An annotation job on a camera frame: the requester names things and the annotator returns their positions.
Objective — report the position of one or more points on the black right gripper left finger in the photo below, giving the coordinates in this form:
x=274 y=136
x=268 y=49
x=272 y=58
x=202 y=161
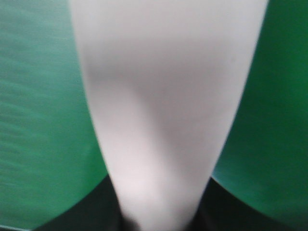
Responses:
x=97 y=211

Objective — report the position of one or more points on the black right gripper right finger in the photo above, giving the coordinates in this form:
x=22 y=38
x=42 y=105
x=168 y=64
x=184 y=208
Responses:
x=221 y=211

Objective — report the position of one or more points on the pink hand brush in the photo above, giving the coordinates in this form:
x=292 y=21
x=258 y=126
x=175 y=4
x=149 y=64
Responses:
x=163 y=80

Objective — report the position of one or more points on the green conveyor belt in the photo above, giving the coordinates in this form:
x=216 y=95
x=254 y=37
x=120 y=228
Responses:
x=49 y=156

